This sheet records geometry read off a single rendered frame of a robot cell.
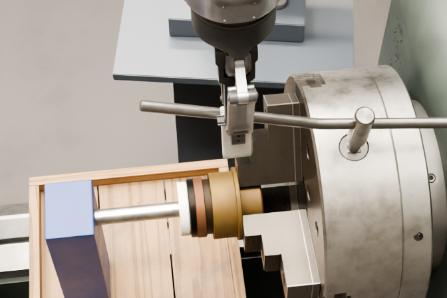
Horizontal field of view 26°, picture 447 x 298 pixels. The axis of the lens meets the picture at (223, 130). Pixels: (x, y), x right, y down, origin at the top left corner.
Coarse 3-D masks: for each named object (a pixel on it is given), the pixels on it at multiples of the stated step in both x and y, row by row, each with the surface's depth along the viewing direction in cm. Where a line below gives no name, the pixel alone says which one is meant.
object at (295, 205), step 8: (304, 184) 127; (264, 192) 126; (272, 192) 126; (280, 192) 126; (288, 192) 126; (296, 192) 126; (304, 192) 127; (264, 200) 126; (272, 200) 126; (280, 200) 126; (288, 200) 126; (296, 200) 126; (304, 200) 127; (264, 208) 126; (272, 208) 126; (280, 208) 126; (288, 208) 126; (296, 208) 126; (304, 208) 127
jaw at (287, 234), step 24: (264, 216) 119; (288, 216) 119; (264, 240) 117; (288, 240) 117; (312, 240) 118; (264, 264) 117; (288, 264) 115; (312, 264) 115; (288, 288) 114; (312, 288) 114
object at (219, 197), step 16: (208, 176) 121; (224, 176) 121; (192, 192) 119; (208, 192) 120; (224, 192) 119; (240, 192) 120; (256, 192) 120; (192, 208) 119; (208, 208) 119; (224, 208) 118; (240, 208) 118; (256, 208) 120; (192, 224) 119; (208, 224) 120; (224, 224) 119; (240, 224) 119
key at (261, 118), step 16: (160, 112) 98; (176, 112) 99; (192, 112) 99; (208, 112) 99; (256, 112) 101; (320, 128) 103; (336, 128) 103; (352, 128) 103; (384, 128) 103; (400, 128) 103; (416, 128) 103
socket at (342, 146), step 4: (344, 136) 110; (344, 140) 110; (340, 144) 109; (344, 144) 109; (340, 148) 109; (344, 148) 109; (360, 148) 109; (364, 148) 109; (368, 148) 109; (344, 152) 109; (360, 152) 109; (364, 152) 109; (344, 156) 109; (348, 156) 109; (352, 156) 109; (356, 156) 109; (360, 156) 109; (364, 156) 109; (352, 160) 109; (356, 160) 109
